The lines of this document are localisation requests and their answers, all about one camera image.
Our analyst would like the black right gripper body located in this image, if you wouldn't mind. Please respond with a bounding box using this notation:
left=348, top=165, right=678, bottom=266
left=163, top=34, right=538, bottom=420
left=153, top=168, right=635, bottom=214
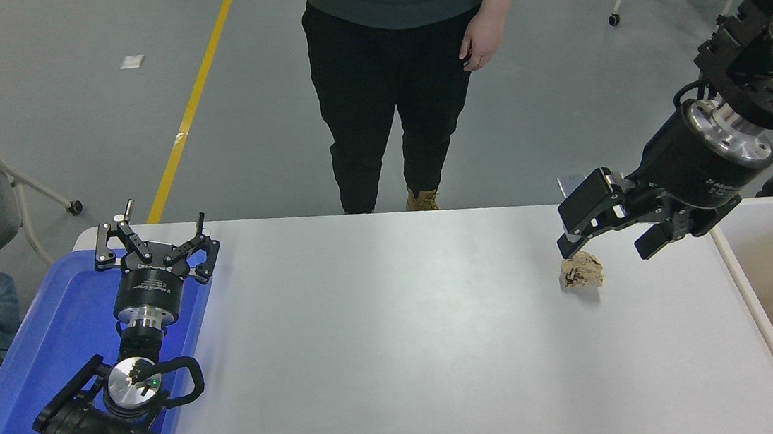
left=621, top=102, right=768, bottom=245

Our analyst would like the tan paper ball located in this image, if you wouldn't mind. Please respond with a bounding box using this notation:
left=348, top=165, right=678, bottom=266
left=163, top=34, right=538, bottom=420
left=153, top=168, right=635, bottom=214
left=558, top=248, right=606, bottom=291

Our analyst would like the blue plastic tray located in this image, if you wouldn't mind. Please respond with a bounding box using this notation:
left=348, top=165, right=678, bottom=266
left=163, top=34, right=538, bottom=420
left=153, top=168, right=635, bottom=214
left=0, top=238, right=227, bottom=434

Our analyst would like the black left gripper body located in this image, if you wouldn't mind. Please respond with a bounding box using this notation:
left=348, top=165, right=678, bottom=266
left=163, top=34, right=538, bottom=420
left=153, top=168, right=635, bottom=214
left=109, top=254, right=193, bottom=322

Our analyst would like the standing person's left hand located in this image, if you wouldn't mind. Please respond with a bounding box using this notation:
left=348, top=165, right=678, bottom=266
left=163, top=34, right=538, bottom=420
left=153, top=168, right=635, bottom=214
left=455, top=8, right=509, bottom=73

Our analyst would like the white metal chair frame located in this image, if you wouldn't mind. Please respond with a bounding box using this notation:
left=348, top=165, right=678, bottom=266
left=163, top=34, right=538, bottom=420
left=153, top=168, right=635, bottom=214
left=0, top=105, right=89, bottom=272

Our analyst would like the metal floor plate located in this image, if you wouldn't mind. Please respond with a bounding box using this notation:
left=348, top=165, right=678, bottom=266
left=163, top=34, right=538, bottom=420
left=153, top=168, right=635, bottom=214
left=557, top=174, right=592, bottom=200

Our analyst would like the standing person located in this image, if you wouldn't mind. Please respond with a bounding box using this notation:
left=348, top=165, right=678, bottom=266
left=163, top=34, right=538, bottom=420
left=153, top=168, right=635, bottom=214
left=299, top=0, right=554, bottom=222

